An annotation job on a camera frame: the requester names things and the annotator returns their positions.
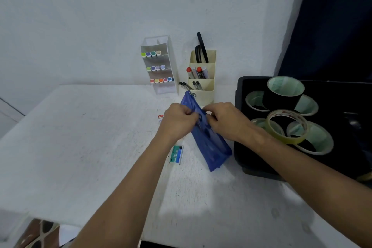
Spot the teal staples box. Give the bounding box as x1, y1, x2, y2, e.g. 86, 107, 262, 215
169, 145, 184, 165

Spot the person's left hand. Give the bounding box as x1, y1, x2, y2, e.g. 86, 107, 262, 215
157, 103, 201, 144

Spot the black cylindrical object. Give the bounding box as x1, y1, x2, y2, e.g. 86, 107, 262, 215
343, 111, 364, 130

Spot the person's right forearm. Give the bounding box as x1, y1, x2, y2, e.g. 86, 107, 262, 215
247, 130, 372, 248

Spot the clear tiered organizer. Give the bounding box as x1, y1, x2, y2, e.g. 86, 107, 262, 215
141, 35, 179, 96

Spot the person's right hand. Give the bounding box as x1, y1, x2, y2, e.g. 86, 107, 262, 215
202, 102, 267, 146

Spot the dark blue curtain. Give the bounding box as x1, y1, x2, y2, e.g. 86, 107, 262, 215
274, 0, 372, 83

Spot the person's left forearm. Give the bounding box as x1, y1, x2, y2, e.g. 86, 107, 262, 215
69, 136, 176, 248

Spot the yellow clear tape roll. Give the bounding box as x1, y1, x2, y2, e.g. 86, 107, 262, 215
266, 109, 308, 145

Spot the blue mesh pencil pouch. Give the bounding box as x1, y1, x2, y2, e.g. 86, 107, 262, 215
180, 91, 232, 172

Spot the black plastic tray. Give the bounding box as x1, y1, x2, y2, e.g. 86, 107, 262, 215
234, 76, 372, 189

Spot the cream pen holder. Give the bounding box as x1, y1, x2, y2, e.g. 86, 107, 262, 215
186, 50, 217, 106

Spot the patterned floor mat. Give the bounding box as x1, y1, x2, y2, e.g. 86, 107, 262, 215
14, 218, 76, 248

